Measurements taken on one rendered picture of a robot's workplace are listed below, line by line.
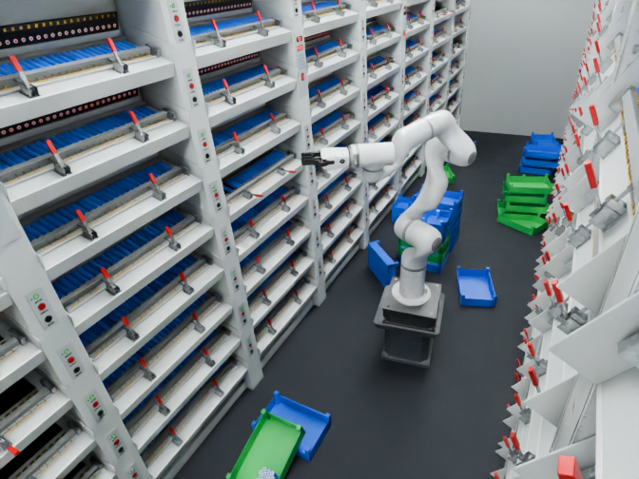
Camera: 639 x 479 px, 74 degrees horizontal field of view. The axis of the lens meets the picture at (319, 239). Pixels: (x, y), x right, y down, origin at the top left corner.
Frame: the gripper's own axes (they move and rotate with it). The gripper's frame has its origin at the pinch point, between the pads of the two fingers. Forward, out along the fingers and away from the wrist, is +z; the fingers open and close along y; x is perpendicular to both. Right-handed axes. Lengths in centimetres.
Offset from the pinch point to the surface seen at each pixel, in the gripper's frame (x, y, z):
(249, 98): 15.2, 29.2, 21.0
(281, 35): 35, 52, 7
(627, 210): 31, -101, -39
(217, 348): -84, -8, 45
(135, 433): -85, -47, 70
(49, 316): -18, -56, 72
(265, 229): -45, 27, 21
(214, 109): 15.5, 14.0, 32.7
